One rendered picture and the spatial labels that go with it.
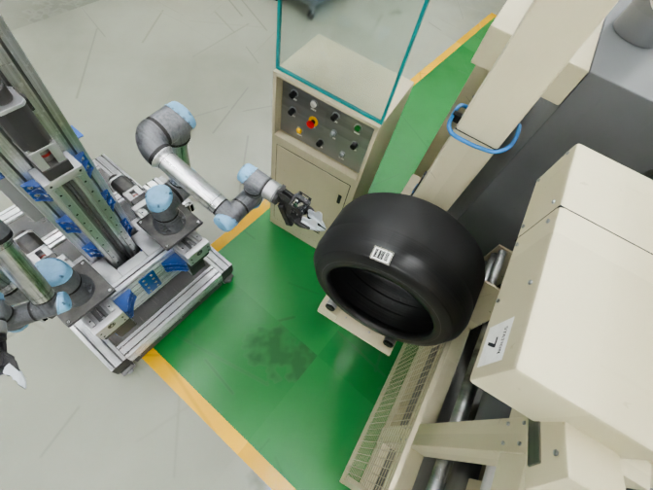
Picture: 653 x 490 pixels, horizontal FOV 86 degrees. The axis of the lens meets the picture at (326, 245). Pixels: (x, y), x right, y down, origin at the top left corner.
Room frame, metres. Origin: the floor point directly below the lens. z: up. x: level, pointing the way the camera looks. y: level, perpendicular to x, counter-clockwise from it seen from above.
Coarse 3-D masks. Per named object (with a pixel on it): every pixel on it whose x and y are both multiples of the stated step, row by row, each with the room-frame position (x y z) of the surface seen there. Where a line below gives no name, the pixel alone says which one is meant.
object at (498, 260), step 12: (492, 252) 0.87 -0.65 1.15; (504, 252) 0.85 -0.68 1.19; (492, 264) 0.80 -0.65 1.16; (504, 264) 0.85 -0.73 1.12; (492, 276) 0.72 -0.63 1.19; (492, 288) 0.68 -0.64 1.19; (480, 300) 0.67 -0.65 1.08; (492, 300) 0.66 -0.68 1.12; (480, 312) 0.66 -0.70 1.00; (480, 324) 0.65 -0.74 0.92
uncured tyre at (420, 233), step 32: (384, 192) 0.77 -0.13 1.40; (352, 224) 0.62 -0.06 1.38; (384, 224) 0.62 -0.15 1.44; (416, 224) 0.64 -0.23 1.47; (448, 224) 0.67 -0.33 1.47; (320, 256) 0.55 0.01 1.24; (352, 256) 0.52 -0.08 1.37; (416, 256) 0.53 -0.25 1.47; (448, 256) 0.57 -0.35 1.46; (480, 256) 0.65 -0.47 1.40; (352, 288) 0.62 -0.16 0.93; (384, 288) 0.67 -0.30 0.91; (416, 288) 0.46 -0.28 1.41; (448, 288) 0.48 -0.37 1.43; (480, 288) 0.58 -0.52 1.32; (384, 320) 0.53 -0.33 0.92; (416, 320) 0.55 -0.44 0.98; (448, 320) 0.43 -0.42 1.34
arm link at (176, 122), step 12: (168, 108) 0.87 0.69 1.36; (180, 108) 0.89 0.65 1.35; (156, 120) 0.80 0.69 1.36; (168, 120) 0.82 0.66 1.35; (180, 120) 0.85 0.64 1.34; (192, 120) 0.89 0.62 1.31; (168, 132) 0.79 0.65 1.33; (180, 132) 0.83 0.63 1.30; (180, 144) 0.83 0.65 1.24; (180, 156) 0.84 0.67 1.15; (168, 180) 0.85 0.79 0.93; (180, 192) 0.81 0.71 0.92
